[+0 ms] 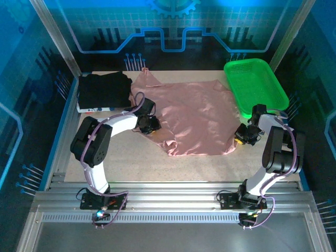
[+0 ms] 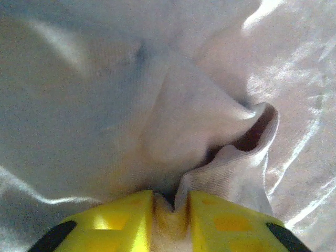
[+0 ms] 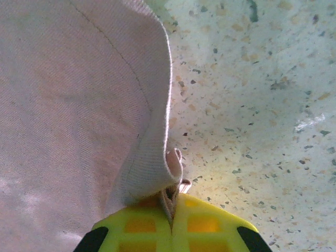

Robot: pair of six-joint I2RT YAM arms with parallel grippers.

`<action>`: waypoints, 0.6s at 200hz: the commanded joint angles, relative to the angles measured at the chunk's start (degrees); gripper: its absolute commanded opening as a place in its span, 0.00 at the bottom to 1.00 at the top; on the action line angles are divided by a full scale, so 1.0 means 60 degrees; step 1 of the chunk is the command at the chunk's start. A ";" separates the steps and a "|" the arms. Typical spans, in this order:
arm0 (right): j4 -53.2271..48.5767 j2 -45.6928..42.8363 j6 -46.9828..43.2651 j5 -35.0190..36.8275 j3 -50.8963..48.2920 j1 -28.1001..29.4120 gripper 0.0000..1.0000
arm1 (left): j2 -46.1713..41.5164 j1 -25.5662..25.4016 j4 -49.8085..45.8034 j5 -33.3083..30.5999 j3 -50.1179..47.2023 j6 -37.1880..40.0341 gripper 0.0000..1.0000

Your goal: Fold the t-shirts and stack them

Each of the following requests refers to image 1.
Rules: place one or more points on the pink t-shirt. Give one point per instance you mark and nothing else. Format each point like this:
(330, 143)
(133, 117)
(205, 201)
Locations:
(194, 118)

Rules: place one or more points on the green plastic basket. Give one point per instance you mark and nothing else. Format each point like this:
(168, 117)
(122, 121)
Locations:
(256, 86)

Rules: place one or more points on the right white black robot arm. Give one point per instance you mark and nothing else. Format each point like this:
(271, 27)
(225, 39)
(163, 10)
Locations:
(267, 123)

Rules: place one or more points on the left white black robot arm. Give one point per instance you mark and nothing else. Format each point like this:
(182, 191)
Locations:
(120, 126)

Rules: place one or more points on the black folded t-shirt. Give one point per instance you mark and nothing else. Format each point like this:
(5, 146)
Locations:
(102, 90)

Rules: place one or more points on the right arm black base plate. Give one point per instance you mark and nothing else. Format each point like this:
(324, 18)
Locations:
(231, 202)

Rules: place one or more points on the aluminium mounting rail beam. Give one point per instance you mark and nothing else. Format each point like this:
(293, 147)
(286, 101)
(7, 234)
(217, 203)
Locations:
(170, 197)

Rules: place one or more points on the black LED connector bracket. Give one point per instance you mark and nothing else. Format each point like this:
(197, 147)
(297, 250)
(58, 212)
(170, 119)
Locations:
(246, 219)
(101, 219)

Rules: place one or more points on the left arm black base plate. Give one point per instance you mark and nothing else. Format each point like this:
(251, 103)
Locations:
(89, 203)

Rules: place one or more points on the aluminium corner post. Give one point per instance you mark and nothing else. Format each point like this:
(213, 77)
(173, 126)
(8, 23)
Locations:
(55, 36)
(288, 36)

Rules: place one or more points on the aluminium outer frame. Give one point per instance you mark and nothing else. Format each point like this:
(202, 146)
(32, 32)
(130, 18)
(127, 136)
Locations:
(27, 233)

